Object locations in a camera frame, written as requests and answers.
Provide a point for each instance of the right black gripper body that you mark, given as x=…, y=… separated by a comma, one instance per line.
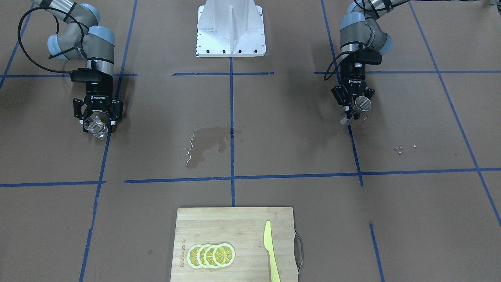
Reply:
x=98, y=96

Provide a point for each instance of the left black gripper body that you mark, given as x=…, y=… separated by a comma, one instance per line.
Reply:
x=354, y=79

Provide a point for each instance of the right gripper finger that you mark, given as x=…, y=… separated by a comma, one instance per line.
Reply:
x=114, y=113
x=82, y=111

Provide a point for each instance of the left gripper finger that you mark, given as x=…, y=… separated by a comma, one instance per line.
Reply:
x=343, y=99
x=367, y=95

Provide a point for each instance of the glass measuring cup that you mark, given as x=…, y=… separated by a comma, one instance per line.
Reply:
x=95, y=126

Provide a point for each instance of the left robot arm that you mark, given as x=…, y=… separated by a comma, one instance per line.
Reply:
x=363, y=43

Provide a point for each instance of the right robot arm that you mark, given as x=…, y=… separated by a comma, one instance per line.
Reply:
x=85, y=39

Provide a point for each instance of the yellow plastic knife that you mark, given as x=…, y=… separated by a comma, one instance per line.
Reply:
x=268, y=244

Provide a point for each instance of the wooden cutting board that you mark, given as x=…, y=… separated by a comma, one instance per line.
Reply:
x=243, y=229

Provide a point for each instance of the lemon slice four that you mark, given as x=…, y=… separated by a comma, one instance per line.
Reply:
x=193, y=256

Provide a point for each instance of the lemon slice two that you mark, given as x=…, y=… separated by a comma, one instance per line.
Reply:
x=209, y=257

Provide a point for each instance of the lemon slice three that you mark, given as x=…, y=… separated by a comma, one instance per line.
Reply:
x=201, y=255

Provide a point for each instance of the lemon slice one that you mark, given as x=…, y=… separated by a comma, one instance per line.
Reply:
x=224, y=254

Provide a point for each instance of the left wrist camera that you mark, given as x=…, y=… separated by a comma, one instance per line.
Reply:
x=367, y=56

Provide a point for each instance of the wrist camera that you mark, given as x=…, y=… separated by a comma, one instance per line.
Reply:
x=86, y=75
x=367, y=56

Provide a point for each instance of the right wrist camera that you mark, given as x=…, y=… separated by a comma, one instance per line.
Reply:
x=86, y=75

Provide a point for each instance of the white pedestal column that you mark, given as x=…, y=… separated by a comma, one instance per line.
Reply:
x=230, y=28

